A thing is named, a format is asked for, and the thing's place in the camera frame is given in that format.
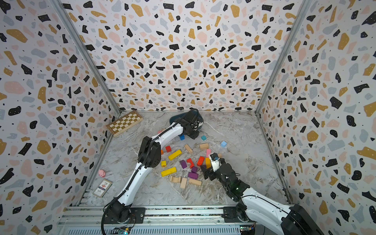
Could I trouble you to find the long yellow brick lower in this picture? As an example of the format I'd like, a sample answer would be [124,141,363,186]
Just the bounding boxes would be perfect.
[161,167,177,177]

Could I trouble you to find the natural wood arch brick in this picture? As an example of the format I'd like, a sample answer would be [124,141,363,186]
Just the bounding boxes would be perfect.
[169,176,182,184]

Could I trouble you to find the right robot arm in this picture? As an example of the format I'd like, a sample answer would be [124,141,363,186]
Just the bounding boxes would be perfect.
[202,153,323,235]

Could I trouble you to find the purple brick middle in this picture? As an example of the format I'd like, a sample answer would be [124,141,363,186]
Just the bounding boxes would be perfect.
[179,160,187,169]

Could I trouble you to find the wooden chessboard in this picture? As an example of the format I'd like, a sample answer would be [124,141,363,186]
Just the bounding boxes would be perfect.
[106,111,143,137]

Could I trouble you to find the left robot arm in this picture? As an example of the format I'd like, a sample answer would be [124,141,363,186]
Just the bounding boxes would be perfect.
[101,109,204,234]

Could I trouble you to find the purple brick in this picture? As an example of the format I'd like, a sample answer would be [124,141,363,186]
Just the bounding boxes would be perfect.
[188,172,198,180]
[179,160,187,169]

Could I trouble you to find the purple brick front left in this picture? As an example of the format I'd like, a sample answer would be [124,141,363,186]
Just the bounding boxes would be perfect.
[188,172,198,180]

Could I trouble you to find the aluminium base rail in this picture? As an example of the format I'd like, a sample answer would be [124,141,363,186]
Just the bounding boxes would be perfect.
[56,205,274,235]

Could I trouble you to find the red arch brick centre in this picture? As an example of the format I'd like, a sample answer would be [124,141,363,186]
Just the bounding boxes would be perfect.
[187,158,195,169]

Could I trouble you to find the teal storage bin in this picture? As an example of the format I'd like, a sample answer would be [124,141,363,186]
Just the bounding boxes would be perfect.
[169,110,204,130]

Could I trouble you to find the long yellow brick upper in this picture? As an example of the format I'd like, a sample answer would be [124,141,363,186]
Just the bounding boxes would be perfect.
[168,150,182,161]

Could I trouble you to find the natural wood flat brick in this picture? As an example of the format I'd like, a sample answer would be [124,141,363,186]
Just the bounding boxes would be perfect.
[189,179,202,186]

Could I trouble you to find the playing card box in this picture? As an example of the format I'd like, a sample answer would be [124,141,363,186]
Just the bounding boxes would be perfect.
[93,179,113,198]

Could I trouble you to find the natural wood brick centre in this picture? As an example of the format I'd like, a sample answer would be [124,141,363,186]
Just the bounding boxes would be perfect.
[199,143,209,150]

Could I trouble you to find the pink toy pig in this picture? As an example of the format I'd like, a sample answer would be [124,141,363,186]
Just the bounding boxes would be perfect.
[98,169,106,178]

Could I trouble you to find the upright yellow brick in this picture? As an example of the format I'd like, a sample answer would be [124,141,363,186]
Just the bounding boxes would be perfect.
[205,158,211,169]

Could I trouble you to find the long yellow brick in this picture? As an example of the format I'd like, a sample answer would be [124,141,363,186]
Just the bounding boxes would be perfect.
[168,150,182,161]
[161,167,177,177]

